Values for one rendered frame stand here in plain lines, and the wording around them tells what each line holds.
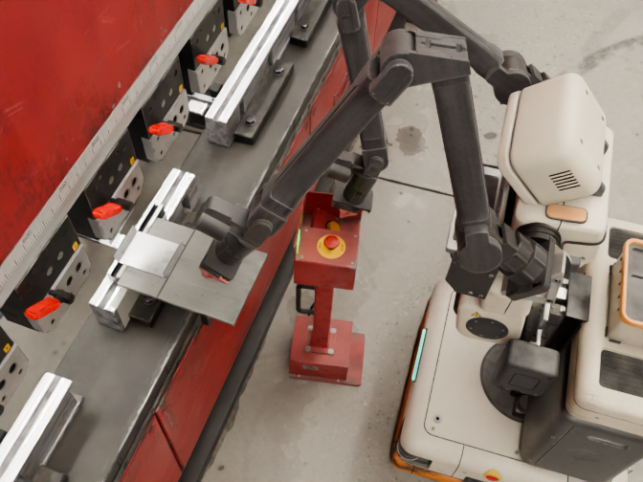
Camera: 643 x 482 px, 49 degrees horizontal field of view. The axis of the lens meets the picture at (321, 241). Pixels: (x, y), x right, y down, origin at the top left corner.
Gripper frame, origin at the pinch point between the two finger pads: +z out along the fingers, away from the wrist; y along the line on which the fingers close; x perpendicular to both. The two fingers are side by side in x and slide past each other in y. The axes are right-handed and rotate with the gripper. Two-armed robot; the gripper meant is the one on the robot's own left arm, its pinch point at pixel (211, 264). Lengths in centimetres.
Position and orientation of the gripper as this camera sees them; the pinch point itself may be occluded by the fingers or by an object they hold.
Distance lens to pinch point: 145.7
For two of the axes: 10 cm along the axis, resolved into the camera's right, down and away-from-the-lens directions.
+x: 8.0, 5.3, 2.8
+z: -4.9, 3.2, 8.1
